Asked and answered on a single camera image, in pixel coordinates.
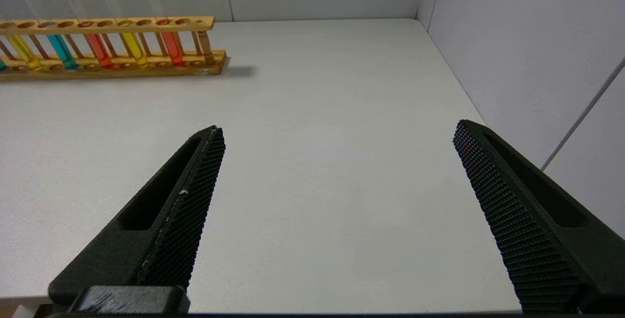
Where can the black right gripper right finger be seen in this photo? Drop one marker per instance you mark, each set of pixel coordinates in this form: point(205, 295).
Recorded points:
point(537, 230)

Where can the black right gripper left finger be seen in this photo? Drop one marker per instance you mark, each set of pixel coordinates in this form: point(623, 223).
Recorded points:
point(161, 240)

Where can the yellow pigment glass test tube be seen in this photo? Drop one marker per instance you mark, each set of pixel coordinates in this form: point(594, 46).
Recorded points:
point(25, 53)
point(134, 50)

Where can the red pigment glass test tube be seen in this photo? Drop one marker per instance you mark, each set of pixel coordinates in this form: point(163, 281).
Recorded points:
point(172, 48)
point(99, 52)

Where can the wooden test tube rack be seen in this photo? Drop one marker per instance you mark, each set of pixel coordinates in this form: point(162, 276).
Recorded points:
point(73, 30)

